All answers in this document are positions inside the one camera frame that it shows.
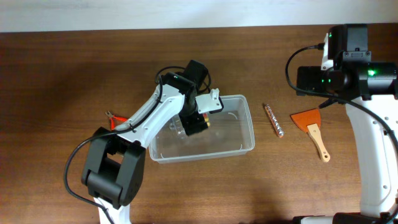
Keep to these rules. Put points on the clear case of coloured bits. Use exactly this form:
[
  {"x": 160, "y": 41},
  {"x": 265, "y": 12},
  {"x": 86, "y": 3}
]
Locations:
[{"x": 189, "y": 125}]

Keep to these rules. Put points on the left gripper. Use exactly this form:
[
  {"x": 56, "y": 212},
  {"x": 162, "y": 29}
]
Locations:
[{"x": 194, "y": 124}]

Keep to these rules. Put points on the orange socket rail with sockets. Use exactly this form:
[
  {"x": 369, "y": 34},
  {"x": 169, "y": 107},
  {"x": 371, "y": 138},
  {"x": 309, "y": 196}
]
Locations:
[{"x": 277, "y": 128}]

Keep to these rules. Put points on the clear plastic container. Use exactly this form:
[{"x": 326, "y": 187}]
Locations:
[{"x": 230, "y": 134}]

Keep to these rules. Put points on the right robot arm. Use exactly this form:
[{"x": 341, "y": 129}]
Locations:
[{"x": 368, "y": 90}]

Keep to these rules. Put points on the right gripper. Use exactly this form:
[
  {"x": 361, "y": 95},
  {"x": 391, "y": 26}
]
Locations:
[{"x": 310, "y": 74}]

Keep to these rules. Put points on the orange scraper with wooden handle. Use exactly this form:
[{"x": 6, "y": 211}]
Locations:
[{"x": 309, "y": 122}]

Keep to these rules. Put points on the red handled pliers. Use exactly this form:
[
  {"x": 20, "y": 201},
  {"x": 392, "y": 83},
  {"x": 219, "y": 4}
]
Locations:
[{"x": 113, "y": 119}]

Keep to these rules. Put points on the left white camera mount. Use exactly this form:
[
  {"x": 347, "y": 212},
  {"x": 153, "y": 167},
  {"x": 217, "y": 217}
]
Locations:
[{"x": 210, "y": 102}]

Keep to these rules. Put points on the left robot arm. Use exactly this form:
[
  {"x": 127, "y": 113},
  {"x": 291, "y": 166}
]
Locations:
[{"x": 114, "y": 167}]

